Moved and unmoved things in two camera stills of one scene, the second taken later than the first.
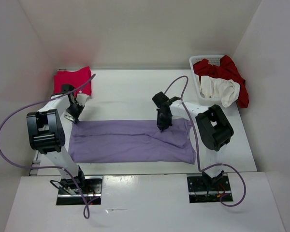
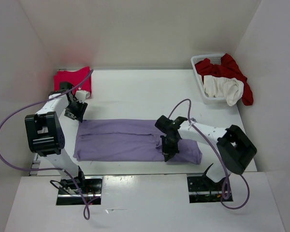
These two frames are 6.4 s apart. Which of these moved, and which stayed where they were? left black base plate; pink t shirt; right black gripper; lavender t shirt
Moved: right black gripper
Stayed: pink t shirt; left black base plate; lavender t shirt
